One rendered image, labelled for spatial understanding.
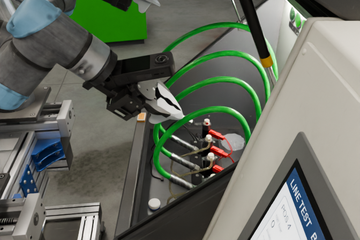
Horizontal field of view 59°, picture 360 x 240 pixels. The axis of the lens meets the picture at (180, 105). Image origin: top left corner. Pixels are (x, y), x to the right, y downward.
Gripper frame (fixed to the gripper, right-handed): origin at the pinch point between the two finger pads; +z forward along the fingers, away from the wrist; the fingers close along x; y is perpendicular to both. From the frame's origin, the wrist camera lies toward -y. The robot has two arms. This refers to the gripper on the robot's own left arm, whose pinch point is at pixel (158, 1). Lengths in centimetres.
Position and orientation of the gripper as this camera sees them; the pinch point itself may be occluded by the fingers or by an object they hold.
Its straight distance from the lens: 114.8
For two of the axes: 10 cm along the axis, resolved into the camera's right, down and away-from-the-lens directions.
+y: -4.1, 8.7, 2.8
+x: 0.7, 3.3, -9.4
